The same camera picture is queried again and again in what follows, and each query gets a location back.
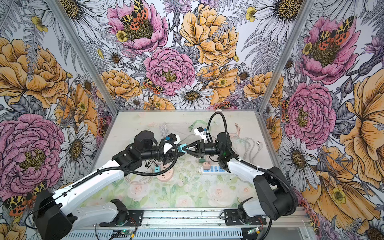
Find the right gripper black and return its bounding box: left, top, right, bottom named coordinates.
left=182, top=139, right=223, bottom=160

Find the teal charger with white cable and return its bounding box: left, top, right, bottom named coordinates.
left=178, top=145, right=184, bottom=153

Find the pink charger plug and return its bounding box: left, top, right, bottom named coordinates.
left=202, top=162, right=211, bottom=171

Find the white usb cable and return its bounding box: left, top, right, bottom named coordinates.
left=157, top=121, right=170, bottom=139

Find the teal charger with black cable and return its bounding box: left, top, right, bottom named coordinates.
left=154, top=166, right=161, bottom=175

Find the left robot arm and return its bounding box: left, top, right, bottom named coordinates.
left=32, top=141, right=184, bottom=240

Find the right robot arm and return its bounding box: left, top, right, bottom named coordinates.
left=180, top=132, right=298, bottom=223

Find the white blue power strip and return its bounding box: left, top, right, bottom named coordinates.
left=201, top=166, right=229, bottom=175

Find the round pink power socket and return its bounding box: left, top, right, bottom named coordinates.
left=157, top=169, right=174, bottom=182

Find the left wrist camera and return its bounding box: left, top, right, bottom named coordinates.
left=133, top=130, right=158, bottom=151

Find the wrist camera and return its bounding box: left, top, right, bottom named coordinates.
left=193, top=127, right=209, bottom=143
left=133, top=130, right=158, bottom=151

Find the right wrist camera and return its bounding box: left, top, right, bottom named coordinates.
left=193, top=127, right=209, bottom=143

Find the green multi-head usb cable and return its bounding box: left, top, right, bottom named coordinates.
left=188, top=119, right=208, bottom=133

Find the pink socket power cord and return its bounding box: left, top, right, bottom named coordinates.
left=124, top=172, right=155, bottom=185

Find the white power strip cord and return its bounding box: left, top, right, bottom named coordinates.
left=233, top=136, right=264, bottom=163

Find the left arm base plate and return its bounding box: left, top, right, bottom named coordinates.
left=99, top=210, right=144, bottom=227

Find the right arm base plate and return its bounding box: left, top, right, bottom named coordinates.
left=220, top=209, right=267, bottom=226

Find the aluminium front rail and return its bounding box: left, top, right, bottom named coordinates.
left=55, top=206, right=311, bottom=230

